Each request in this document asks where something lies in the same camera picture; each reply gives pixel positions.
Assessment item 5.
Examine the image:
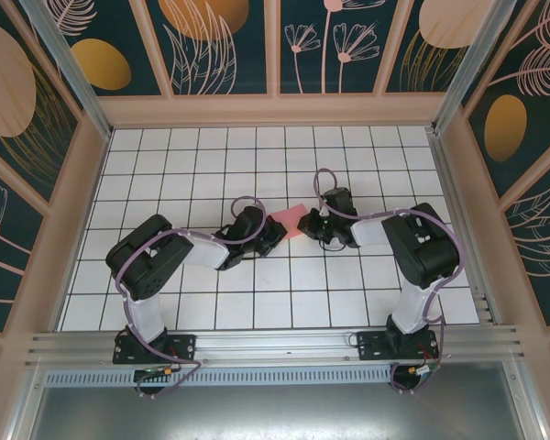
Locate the aluminium mounting rail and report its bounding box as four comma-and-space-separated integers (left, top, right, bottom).
25, 324, 526, 369

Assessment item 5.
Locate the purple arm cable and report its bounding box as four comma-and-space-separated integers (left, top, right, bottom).
313, 168, 465, 395
114, 196, 268, 399

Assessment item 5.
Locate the pink paper sheet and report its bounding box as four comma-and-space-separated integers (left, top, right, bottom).
268, 204, 309, 240

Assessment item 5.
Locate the thin black right gripper cable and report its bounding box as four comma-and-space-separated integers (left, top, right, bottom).
318, 236, 349, 253

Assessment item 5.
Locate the dark floral wall panel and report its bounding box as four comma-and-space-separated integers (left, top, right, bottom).
462, 0, 550, 198
384, 0, 491, 95
0, 0, 82, 203
0, 137, 47, 336
49, 0, 162, 96
499, 155, 550, 326
146, 0, 270, 96
279, 0, 382, 96

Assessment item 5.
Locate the small controller board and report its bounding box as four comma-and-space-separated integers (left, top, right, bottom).
407, 364, 441, 381
135, 365, 178, 380

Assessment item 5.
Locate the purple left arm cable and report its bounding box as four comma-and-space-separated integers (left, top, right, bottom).
114, 196, 268, 399

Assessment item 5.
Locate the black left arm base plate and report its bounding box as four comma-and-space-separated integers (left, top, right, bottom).
113, 332, 197, 366

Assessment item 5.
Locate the aluminium side rail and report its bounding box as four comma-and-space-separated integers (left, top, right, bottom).
428, 130, 503, 326

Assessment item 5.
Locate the grey slotted cable duct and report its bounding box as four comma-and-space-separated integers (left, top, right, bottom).
43, 364, 510, 387

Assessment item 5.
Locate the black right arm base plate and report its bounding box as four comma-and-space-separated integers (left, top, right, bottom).
356, 330, 441, 363

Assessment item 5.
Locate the aluminium frame post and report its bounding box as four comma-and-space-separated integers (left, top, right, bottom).
20, 0, 115, 139
433, 0, 519, 134

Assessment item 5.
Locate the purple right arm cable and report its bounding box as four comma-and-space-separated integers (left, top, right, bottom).
313, 168, 465, 395

